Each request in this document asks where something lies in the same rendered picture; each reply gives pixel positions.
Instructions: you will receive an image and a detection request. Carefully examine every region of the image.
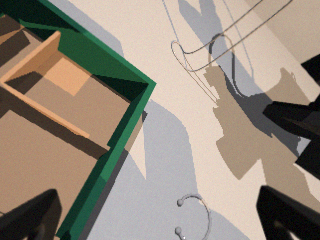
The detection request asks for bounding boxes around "green jewelry box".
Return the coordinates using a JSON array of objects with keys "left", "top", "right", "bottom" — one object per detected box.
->
[{"left": 0, "top": 0, "right": 157, "bottom": 240}]

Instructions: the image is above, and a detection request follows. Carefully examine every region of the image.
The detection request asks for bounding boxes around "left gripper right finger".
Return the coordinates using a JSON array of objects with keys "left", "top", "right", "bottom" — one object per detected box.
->
[{"left": 256, "top": 185, "right": 320, "bottom": 240}]

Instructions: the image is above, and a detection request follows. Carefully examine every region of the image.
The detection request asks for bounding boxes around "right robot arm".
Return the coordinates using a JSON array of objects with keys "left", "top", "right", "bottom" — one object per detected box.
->
[{"left": 272, "top": 94, "right": 320, "bottom": 112}]

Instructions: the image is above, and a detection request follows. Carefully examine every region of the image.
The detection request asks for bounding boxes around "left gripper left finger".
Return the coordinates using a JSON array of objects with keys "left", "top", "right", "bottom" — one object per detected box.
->
[{"left": 0, "top": 189, "right": 62, "bottom": 240}]

